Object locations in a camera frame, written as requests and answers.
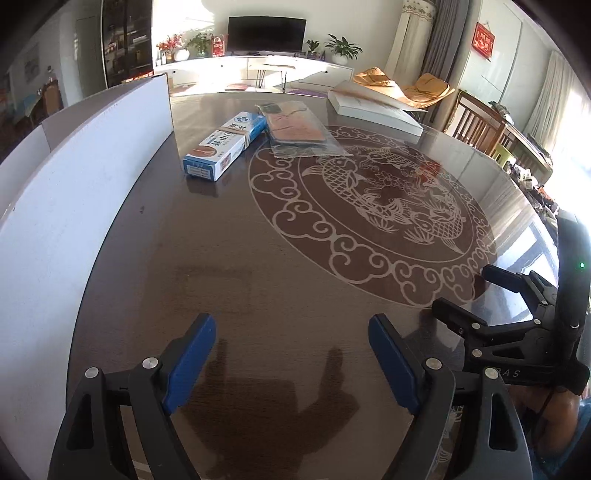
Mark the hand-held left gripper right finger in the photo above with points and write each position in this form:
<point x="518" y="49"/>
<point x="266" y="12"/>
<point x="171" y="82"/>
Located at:
<point x="395" y="360"/>

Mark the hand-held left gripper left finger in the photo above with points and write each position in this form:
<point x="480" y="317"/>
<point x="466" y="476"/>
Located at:
<point x="191" y="360"/>

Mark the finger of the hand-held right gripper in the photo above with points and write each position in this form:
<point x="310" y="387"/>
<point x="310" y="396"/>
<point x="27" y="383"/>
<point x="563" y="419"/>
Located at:
<point x="461" y="318"/>
<point x="508" y="279"/>

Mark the person's right forearm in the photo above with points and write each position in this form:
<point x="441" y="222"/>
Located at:
<point x="558" y="420"/>

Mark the cluttered wooden side table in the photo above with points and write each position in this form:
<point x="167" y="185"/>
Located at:
<point x="526" y="157"/>

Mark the brown wooden chair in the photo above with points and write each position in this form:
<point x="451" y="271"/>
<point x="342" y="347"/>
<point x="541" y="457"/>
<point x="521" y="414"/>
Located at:
<point x="475" y="122"/>

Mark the white sheer curtain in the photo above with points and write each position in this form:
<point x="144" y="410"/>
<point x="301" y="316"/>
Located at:
<point x="554" y="97"/>

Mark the white partition board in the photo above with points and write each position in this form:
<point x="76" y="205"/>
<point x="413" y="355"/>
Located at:
<point x="69" y="207"/>

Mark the flat white box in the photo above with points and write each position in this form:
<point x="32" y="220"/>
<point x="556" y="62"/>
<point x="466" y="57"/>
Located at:
<point x="378" y="115"/>

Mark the orange lounge chair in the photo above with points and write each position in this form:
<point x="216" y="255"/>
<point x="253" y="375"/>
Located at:
<point x="425" y="87"/>

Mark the blue and white toothpaste box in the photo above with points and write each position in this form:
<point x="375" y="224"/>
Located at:
<point x="221" y="147"/>

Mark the grey curtain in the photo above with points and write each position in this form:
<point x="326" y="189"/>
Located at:
<point x="445" y="41"/>

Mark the clear plastic packet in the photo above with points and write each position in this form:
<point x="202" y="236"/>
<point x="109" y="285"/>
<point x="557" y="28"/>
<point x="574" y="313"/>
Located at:
<point x="295" y="129"/>

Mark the covered standing air conditioner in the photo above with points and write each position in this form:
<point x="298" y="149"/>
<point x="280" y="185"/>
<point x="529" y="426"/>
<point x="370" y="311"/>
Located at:
<point x="413" y="37"/>

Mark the purple floor mat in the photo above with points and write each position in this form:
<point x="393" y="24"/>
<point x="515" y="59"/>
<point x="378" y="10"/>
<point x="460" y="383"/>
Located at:
<point x="307" y="93"/>

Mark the large plant in white pot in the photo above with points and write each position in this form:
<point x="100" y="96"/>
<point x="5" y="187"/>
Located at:
<point x="342" y="48"/>

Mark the white television cabinet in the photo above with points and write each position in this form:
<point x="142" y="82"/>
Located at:
<point x="231" y="69"/>

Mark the small green potted plant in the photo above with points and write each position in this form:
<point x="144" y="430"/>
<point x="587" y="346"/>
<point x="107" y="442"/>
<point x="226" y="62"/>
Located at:
<point x="312" y="47"/>

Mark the white round vase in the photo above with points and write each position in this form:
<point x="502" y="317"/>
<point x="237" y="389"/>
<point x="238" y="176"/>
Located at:
<point x="181" y="54"/>

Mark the small table with hairpin legs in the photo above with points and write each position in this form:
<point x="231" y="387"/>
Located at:
<point x="281" y="64"/>

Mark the red gift bag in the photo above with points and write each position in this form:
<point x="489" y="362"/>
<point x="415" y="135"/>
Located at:
<point x="218" y="46"/>

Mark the red flower bouquet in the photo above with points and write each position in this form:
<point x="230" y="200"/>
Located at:
<point x="168" y="45"/>

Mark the green leafy potted plant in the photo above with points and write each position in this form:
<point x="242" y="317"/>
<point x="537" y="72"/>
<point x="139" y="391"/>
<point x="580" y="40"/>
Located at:
<point x="199" y="44"/>

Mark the dark glass display cabinet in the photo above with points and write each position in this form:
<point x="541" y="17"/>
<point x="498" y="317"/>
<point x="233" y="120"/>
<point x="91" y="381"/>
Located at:
<point x="127" y="41"/>

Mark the black television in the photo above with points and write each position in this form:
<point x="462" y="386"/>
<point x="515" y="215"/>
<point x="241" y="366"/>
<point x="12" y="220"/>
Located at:
<point x="267" y="33"/>

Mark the red wall ornament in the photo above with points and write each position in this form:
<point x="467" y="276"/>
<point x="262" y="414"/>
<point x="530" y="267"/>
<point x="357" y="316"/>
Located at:
<point x="483" y="40"/>

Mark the framed wall picture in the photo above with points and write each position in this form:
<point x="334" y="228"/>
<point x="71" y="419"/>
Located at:
<point x="31" y="64"/>

